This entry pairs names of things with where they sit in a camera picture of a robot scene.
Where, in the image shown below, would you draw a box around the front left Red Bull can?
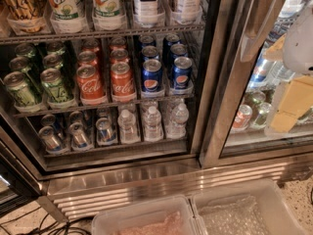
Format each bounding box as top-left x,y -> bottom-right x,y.
39,126 -> 66,153

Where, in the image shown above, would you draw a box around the black floor cables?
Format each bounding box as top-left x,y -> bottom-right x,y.
0,206 -> 92,235

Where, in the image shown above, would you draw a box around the left 7up bottle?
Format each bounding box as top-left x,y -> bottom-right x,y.
48,0 -> 84,33

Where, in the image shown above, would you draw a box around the front right Coca-Cola can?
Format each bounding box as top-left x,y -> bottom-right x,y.
111,62 -> 136,102

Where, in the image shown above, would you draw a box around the left white tea bottle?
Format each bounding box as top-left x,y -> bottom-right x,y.
133,0 -> 164,28

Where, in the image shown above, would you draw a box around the Red Bull can behind glass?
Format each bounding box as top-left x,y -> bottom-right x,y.
248,54 -> 274,88

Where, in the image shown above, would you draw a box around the left water bottle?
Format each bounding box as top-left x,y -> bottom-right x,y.
117,110 -> 140,144

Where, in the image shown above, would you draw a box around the front left green can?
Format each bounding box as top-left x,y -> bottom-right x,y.
4,71 -> 42,113

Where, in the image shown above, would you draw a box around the front middle Red Bull can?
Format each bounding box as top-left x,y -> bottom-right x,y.
69,122 -> 92,149

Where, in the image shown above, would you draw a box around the right clear plastic bin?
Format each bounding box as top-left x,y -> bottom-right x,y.
191,179 -> 308,235

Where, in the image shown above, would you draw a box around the middle water bottle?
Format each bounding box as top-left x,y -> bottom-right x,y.
143,106 -> 163,142

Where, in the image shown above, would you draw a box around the steel fridge door frame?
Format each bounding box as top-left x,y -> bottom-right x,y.
192,0 -> 313,168

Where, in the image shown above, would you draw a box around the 7up bottle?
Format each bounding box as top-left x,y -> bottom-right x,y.
92,0 -> 126,30
48,0 -> 84,33

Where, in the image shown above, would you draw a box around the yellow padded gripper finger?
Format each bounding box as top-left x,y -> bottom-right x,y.
269,75 -> 313,133

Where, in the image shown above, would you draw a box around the water bottle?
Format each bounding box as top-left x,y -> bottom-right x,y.
166,103 -> 189,139
117,110 -> 140,144
143,106 -> 163,142

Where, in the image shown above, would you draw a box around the front right Pepsi can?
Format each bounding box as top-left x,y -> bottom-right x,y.
171,57 -> 193,90

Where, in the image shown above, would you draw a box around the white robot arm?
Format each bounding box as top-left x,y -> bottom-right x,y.
267,5 -> 313,133

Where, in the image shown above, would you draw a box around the right 7up bottle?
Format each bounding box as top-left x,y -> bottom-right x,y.
92,0 -> 126,30

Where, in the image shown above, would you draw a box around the green can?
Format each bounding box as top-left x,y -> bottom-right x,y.
40,69 -> 75,109
4,71 -> 42,113

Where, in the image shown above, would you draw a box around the left clear plastic bin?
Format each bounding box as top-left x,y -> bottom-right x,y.
92,195 -> 199,235

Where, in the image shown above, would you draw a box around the clear plastic bin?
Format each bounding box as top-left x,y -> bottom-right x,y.
191,179 -> 308,235
92,195 -> 199,235

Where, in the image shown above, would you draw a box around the right water bottle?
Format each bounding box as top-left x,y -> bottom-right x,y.
166,103 -> 189,139

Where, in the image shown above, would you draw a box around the white tea bottle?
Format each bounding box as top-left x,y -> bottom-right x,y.
171,0 -> 201,24
133,0 -> 164,28

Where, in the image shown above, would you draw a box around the coca-cola can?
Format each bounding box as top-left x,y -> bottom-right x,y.
76,65 -> 106,105
111,62 -> 136,102

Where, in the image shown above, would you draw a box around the pepsi can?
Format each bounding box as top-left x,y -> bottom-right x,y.
171,57 -> 193,90
141,59 -> 162,93

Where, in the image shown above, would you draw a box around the front right Red Bull can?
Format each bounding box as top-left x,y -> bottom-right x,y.
96,117 -> 116,146

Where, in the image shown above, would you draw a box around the front left Coca-Cola can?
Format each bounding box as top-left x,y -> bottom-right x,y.
76,65 -> 106,105

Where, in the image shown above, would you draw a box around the right white tea bottle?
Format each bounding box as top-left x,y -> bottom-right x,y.
171,0 -> 201,24

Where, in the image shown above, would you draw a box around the orange can behind glass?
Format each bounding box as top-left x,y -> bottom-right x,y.
232,104 -> 252,130

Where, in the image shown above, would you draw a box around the front left Pepsi can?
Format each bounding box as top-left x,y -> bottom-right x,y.
141,59 -> 162,93

